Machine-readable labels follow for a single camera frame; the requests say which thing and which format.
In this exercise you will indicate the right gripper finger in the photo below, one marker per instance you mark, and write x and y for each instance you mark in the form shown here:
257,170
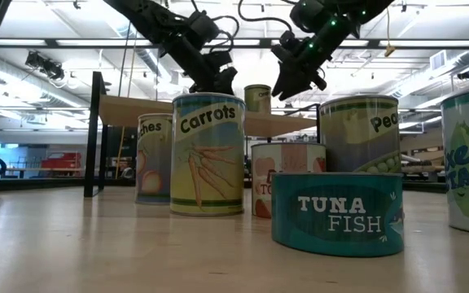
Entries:
289,85

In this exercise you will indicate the green oranges can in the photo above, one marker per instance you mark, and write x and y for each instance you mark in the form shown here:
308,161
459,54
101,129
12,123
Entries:
257,101

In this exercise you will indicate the short tomatoes can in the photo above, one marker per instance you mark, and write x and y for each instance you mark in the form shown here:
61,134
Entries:
287,158

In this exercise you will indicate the peas can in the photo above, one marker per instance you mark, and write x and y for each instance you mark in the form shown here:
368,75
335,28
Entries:
356,134

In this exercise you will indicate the carrots can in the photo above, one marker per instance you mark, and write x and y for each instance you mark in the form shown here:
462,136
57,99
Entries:
208,163

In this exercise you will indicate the peaches can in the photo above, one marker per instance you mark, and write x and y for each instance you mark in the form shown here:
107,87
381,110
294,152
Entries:
153,163

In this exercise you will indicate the teal tuna fish can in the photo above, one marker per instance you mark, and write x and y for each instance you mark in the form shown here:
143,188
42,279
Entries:
336,215

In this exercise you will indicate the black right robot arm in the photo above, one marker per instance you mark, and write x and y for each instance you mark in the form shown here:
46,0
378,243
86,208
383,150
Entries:
340,16

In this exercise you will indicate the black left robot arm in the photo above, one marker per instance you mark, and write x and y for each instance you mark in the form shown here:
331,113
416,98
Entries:
153,20

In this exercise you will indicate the white ceiling vent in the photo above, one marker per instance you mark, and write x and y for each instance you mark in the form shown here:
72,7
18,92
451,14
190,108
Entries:
438,60

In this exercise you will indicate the black ceiling fixture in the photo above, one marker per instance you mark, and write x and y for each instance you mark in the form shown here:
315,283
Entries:
45,65
466,74

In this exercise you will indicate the red tool cart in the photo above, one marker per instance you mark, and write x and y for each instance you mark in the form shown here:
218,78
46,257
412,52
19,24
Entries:
61,163

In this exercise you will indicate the black shelf side frame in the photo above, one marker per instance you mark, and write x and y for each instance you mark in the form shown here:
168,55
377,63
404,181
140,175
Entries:
90,142
318,118

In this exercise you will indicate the black overhead light rail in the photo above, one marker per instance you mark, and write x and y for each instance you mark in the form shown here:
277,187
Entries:
265,42

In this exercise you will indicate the black aluminium table frame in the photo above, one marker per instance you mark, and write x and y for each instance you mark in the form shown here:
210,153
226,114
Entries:
35,185

